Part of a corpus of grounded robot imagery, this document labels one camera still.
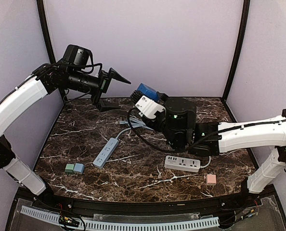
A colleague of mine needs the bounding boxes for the blue cube socket adapter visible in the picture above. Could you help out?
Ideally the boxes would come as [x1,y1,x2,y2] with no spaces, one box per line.
[137,83,159,102]

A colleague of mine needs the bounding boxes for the pink plug adapter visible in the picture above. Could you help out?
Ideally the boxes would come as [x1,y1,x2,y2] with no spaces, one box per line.
[206,174,217,185]

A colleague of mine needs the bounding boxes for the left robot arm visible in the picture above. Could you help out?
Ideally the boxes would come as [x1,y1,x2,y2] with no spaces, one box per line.
[0,61,130,196]

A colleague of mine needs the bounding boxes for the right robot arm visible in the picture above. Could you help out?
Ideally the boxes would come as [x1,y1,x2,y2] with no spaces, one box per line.
[135,95,286,194]

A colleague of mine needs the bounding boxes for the light blue plug adapter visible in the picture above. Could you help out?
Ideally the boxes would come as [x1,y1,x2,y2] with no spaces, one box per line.
[73,163,85,175]

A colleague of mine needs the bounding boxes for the green plug adapter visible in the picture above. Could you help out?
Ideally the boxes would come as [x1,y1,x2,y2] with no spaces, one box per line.
[64,164,75,175]

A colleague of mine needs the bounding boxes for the white power strip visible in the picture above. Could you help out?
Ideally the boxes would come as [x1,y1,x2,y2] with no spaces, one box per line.
[164,155,201,173]

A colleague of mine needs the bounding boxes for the light blue power strip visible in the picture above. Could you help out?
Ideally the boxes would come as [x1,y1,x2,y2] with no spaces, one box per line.
[92,138,119,169]

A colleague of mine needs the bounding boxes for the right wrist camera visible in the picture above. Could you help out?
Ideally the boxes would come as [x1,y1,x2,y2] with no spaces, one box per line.
[130,90,165,119]

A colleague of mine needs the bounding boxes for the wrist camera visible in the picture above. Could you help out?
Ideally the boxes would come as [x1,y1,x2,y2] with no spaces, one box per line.
[62,44,91,65]
[130,90,165,119]

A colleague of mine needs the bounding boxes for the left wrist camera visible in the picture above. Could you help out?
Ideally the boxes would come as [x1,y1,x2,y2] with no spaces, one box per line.
[62,44,91,65]

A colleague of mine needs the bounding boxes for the left black frame post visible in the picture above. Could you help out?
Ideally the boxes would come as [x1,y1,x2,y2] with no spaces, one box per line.
[36,0,67,101]

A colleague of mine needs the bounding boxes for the black frame post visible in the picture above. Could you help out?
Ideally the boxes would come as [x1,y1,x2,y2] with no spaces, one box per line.
[36,0,67,101]
[222,0,250,103]

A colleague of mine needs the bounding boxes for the black front rail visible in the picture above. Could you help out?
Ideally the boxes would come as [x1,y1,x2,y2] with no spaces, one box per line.
[26,193,255,217]

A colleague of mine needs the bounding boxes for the grey slotted cable duct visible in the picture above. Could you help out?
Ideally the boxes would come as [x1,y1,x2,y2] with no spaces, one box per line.
[20,205,220,231]

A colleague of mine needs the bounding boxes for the right black frame post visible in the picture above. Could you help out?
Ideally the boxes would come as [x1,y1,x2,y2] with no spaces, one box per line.
[222,0,250,103]

